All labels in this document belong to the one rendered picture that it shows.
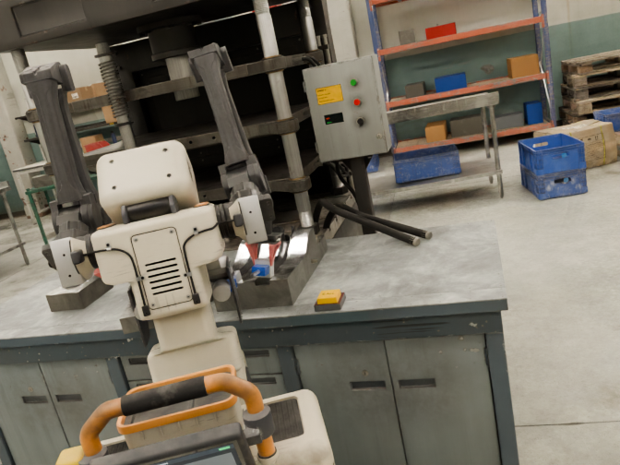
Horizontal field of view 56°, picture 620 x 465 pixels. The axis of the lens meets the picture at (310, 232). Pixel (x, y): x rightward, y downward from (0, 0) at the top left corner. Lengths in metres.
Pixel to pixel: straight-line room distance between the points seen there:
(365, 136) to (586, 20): 6.28
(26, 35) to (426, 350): 2.12
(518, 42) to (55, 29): 6.55
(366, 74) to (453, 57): 5.91
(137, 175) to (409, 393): 1.04
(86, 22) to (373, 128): 1.27
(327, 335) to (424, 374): 0.31
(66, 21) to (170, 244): 1.63
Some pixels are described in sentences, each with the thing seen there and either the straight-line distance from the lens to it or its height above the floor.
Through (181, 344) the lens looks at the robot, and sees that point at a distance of 1.46.
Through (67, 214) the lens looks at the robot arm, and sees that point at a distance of 1.56.
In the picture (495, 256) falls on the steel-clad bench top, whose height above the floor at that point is 0.80.
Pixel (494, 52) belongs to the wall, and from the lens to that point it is 8.38.
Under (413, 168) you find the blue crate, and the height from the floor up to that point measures 0.38.
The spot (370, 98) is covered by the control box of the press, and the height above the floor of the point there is 1.30.
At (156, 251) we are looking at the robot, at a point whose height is 1.17.
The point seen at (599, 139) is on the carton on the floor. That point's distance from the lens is 6.20.
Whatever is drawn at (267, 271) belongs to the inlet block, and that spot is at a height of 0.92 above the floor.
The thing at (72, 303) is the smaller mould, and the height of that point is 0.83.
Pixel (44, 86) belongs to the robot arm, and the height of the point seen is 1.57.
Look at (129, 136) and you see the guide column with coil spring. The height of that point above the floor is 1.34.
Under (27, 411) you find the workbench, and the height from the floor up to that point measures 0.46.
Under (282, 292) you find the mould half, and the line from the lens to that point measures 1.81.
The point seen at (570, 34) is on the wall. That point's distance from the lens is 8.51.
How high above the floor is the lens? 1.50
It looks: 16 degrees down
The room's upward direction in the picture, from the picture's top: 12 degrees counter-clockwise
